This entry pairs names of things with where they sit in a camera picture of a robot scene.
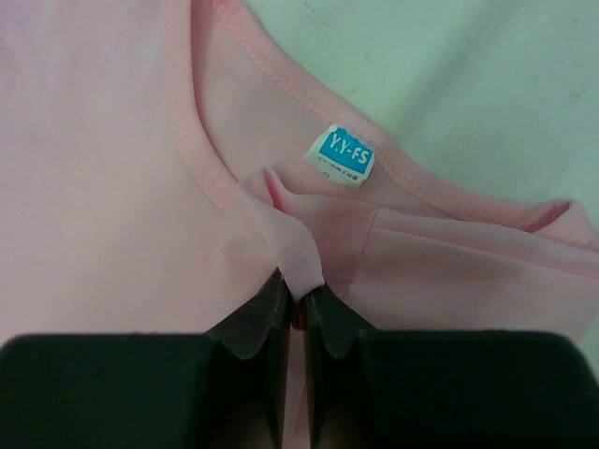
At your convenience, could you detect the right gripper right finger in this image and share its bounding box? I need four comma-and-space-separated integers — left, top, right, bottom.
299, 286, 598, 448

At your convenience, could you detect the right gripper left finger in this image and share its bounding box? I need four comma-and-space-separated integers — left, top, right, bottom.
1, 272, 291, 448

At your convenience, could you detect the pink t shirt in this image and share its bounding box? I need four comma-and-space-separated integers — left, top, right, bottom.
1, 1, 598, 448

